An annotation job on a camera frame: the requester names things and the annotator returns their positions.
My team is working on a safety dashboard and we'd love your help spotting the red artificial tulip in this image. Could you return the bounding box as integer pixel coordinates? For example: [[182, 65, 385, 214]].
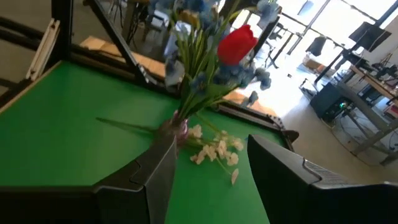
[[216, 24, 259, 66]]

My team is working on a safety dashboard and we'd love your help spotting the white artificial flower bunch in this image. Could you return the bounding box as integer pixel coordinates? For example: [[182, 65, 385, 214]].
[[95, 116, 245, 187]]

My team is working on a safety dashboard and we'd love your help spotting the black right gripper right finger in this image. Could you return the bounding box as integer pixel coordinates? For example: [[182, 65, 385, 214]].
[[247, 134, 398, 224]]

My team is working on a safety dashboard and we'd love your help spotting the black background monitor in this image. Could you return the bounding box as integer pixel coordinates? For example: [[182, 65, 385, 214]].
[[348, 21, 392, 53]]

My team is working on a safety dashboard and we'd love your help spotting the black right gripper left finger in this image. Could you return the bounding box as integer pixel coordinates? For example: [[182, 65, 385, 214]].
[[0, 135, 177, 224]]

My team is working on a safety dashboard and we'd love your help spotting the green table mat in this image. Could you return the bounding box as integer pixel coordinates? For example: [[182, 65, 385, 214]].
[[0, 60, 289, 224]]

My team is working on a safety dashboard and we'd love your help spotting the wooden workbench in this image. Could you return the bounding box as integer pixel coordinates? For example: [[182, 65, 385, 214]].
[[337, 63, 398, 166]]

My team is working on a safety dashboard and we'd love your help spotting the black computer case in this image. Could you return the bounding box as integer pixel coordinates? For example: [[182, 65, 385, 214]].
[[310, 82, 354, 123]]

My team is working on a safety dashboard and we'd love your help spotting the blue artificial flower bunch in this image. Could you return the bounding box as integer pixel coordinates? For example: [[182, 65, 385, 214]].
[[148, 0, 280, 125]]

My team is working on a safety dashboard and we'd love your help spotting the pink ribbed glass vase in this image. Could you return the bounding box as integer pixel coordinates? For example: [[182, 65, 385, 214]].
[[157, 110, 190, 149]]

